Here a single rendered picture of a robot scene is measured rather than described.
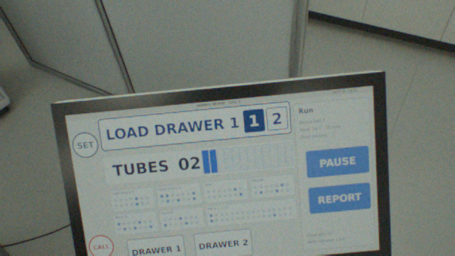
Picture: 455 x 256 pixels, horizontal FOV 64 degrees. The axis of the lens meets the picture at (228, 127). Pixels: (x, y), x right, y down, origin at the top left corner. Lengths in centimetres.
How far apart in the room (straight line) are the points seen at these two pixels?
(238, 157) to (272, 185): 7
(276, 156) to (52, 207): 163
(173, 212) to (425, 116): 190
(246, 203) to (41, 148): 188
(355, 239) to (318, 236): 6
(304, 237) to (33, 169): 185
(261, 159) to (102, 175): 25
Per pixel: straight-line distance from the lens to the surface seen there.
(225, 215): 61
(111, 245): 66
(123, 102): 59
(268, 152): 58
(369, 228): 66
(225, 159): 58
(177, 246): 63
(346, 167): 61
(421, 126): 228
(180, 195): 60
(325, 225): 63
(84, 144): 62
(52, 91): 271
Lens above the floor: 158
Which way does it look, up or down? 48 degrees down
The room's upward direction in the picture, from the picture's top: 6 degrees counter-clockwise
